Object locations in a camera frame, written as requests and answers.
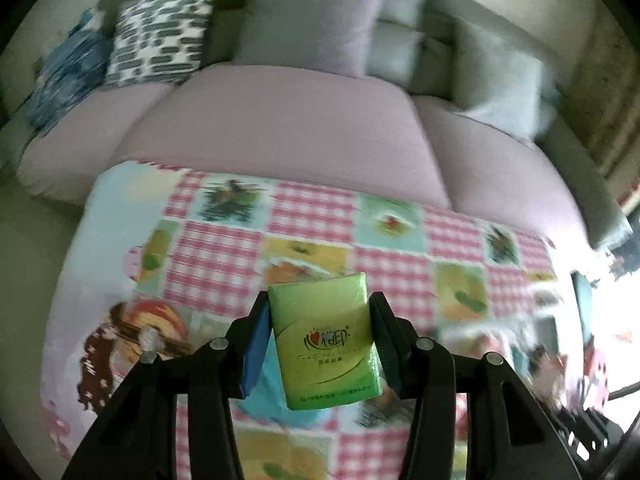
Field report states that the beige patterned curtain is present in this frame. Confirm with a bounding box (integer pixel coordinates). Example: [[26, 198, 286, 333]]
[[550, 0, 640, 181]]

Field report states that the pink checked tablecloth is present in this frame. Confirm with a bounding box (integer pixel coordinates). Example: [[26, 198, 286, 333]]
[[40, 160, 601, 480]]

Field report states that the shallow teal cardboard box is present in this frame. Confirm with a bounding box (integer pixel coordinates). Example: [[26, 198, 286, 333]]
[[572, 272, 594, 346]]

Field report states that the blue patterned cloth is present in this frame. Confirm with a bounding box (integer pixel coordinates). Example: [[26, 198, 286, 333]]
[[25, 10, 113, 136]]

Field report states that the light grey cushion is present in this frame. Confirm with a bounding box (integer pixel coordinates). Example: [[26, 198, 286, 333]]
[[450, 17, 546, 141]]

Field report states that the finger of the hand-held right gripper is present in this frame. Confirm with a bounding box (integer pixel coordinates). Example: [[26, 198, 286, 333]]
[[545, 400, 626, 461]]

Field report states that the white cushion with dark dashes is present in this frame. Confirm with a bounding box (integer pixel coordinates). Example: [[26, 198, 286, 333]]
[[105, 0, 221, 85]]

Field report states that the grey sofa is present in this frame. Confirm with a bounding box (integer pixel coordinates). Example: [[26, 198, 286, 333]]
[[0, 0, 631, 251]]

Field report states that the green tissue packet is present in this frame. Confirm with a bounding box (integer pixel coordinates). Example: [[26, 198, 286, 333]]
[[267, 272, 383, 411]]

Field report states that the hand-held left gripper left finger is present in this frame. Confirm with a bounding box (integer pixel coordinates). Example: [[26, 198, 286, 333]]
[[60, 290, 273, 480]]

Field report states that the pink sofa cover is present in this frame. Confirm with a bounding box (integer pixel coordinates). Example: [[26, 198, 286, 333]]
[[17, 65, 588, 238]]

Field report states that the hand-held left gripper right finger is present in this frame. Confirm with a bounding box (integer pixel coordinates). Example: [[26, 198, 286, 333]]
[[367, 291, 581, 480]]

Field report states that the purple cushion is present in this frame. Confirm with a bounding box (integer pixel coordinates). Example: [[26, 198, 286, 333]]
[[232, 0, 396, 79]]

